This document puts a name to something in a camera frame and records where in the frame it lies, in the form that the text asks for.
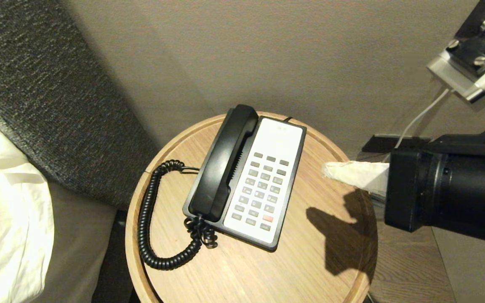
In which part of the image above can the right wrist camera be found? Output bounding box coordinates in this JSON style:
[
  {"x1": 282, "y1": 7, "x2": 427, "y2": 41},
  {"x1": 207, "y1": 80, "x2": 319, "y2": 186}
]
[{"x1": 426, "y1": 0, "x2": 485, "y2": 111}]

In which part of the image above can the black phone handset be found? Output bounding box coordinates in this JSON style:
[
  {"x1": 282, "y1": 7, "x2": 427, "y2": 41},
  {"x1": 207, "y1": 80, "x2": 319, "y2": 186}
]
[{"x1": 188, "y1": 104, "x2": 259, "y2": 222}]

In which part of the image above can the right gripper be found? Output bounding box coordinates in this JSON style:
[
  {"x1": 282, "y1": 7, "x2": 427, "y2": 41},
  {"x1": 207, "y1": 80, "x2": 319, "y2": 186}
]
[{"x1": 321, "y1": 114, "x2": 485, "y2": 247}]

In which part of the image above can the white bed linen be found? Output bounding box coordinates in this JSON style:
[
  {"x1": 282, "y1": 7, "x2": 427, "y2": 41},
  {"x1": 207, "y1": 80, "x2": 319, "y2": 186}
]
[{"x1": 0, "y1": 102, "x2": 55, "y2": 303}]

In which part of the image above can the beige bed sheet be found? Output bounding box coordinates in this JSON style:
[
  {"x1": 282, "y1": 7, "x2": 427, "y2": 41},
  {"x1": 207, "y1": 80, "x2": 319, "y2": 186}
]
[{"x1": 32, "y1": 181, "x2": 117, "y2": 303}]

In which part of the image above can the round wooden side table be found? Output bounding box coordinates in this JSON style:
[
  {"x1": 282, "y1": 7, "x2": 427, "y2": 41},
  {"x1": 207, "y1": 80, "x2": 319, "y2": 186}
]
[{"x1": 125, "y1": 112, "x2": 378, "y2": 303}]

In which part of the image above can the grey fabric headboard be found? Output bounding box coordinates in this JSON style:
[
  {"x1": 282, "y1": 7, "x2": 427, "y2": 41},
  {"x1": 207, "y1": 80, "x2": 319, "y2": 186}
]
[{"x1": 0, "y1": 0, "x2": 161, "y2": 210}]

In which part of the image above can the black and white desk telephone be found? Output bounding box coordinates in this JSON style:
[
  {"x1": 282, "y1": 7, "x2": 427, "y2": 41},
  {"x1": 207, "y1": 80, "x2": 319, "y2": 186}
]
[{"x1": 182, "y1": 113, "x2": 308, "y2": 253}]

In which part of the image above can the white cable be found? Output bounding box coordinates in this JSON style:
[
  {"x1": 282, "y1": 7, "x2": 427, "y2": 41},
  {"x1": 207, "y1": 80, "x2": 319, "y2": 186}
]
[{"x1": 394, "y1": 88, "x2": 451, "y2": 149}]

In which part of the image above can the black coiled phone cord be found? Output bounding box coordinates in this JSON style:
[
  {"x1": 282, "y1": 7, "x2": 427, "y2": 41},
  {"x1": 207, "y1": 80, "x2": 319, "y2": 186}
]
[{"x1": 138, "y1": 159, "x2": 219, "y2": 270}]

